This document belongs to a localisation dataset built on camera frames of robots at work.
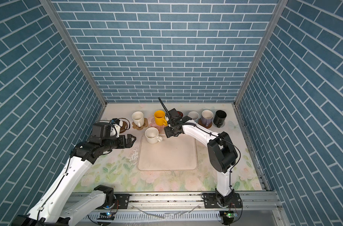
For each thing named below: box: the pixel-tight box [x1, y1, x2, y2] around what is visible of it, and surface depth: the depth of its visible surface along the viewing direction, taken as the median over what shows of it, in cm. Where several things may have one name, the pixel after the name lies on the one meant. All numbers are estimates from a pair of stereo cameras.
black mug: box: [212, 109, 228, 129], surface depth 104 cm
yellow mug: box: [154, 110, 169, 127], surface depth 103 cm
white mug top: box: [144, 127, 164, 144], surface depth 95 cm
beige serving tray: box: [137, 134, 198, 171], surface depth 93 cm
